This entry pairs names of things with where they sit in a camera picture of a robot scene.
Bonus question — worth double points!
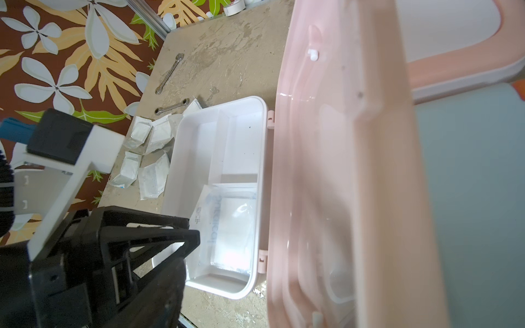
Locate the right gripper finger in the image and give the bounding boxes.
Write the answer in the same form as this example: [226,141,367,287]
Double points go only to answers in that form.
[104,258,186,327]

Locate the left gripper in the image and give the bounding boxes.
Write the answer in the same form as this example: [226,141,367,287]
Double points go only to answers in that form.
[1,206,200,327]

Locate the blue orange first aid kit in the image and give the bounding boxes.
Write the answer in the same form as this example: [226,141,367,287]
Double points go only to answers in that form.
[416,83,524,327]

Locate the clear tape roll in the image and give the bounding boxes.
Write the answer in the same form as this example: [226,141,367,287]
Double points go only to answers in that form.
[224,0,246,16]

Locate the white tray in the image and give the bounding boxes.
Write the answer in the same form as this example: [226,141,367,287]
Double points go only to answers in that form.
[162,96,269,300]

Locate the white first aid kit box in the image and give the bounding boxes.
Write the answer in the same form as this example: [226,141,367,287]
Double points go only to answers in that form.
[396,1,524,103]

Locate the small steel wrench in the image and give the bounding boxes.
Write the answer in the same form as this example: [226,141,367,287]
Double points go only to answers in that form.
[154,98,190,116]

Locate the pink first aid kit box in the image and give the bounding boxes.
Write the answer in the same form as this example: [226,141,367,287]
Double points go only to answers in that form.
[267,1,450,327]

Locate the large steel wrench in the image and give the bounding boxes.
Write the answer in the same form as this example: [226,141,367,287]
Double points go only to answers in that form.
[155,53,185,95]

